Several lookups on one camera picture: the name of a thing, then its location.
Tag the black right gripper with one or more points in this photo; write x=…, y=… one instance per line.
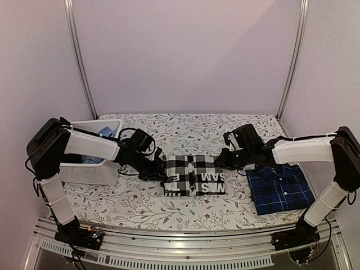
x=224, y=161

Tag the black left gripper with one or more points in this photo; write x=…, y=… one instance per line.
x=154, y=175

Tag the black white checkered shirt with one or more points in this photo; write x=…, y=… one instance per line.
x=192, y=175

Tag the blue plaid shirt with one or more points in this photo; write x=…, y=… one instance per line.
x=279, y=189

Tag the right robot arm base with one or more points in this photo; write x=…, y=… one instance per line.
x=302, y=234

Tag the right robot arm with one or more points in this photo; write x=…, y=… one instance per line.
x=330, y=160

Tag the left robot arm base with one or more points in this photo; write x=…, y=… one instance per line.
x=72, y=234

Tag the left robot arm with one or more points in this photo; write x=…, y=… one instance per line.
x=88, y=152

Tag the floral patterned table cloth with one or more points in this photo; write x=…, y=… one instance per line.
x=130, y=202

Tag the white plastic bin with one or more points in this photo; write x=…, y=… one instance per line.
x=105, y=173

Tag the light blue shirt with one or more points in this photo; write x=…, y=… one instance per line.
x=106, y=131

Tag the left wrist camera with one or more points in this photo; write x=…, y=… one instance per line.
x=157, y=153

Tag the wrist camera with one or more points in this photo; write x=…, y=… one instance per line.
x=157, y=153
x=230, y=141

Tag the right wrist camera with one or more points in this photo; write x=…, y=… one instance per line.
x=230, y=141

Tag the right aluminium corner post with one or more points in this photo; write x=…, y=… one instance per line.
x=300, y=31

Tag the aluminium corner post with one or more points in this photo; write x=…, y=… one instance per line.
x=75, y=43
x=300, y=31

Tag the left aluminium corner post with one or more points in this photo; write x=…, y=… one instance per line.
x=75, y=43

